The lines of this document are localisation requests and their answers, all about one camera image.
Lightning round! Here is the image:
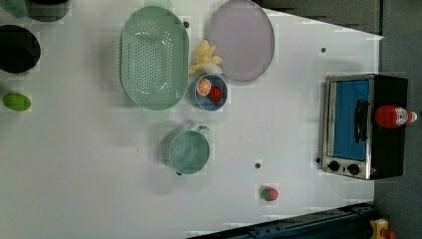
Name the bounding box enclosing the yellow red clamp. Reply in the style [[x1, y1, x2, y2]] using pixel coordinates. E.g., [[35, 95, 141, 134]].
[[370, 218, 397, 239]]

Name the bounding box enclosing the orange slice toy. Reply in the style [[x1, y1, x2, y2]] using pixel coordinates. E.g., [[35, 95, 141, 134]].
[[196, 79, 212, 97]]

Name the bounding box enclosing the green lime toy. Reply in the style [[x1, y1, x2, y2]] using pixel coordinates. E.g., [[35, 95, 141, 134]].
[[3, 93, 32, 112]]

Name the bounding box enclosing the lilac round plate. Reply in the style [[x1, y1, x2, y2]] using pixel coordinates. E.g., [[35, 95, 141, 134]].
[[206, 0, 275, 81]]

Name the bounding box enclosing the red strawberry in bowl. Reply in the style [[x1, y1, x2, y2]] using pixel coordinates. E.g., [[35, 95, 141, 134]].
[[210, 87, 223, 103]]

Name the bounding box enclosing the green mug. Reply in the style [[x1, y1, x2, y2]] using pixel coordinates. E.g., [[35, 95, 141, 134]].
[[161, 125, 210, 175]]

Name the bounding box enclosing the black toaster oven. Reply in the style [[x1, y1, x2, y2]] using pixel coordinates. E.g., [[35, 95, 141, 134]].
[[320, 74, 408, 180]]

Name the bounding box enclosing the black round container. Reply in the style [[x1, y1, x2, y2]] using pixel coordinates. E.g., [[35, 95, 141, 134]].
[[0, 25, 41, 74]]

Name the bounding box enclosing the red plush ketchup bottle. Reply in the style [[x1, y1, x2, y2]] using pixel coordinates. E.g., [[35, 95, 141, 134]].
[[375, 106, 418, 128]]

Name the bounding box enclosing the yellow plush banana peel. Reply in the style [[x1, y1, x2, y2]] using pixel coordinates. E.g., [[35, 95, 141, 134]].
[[189, 40, 223, 75]]

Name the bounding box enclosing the green perforated colander basket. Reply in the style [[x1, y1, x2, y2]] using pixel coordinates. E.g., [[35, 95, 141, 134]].
[[119, 6, 189, 111]]

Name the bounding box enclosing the red plush strawberry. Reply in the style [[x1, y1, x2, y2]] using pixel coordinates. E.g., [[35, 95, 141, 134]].
[[261, 186, 279, 201]]

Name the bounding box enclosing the blue metal frame rail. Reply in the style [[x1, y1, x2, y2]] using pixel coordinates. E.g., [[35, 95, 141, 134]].
[[189, 203, 380, 239]]

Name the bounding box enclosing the blue bowl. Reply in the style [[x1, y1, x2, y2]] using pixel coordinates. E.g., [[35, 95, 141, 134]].
[[189, 74, 228, 112]]

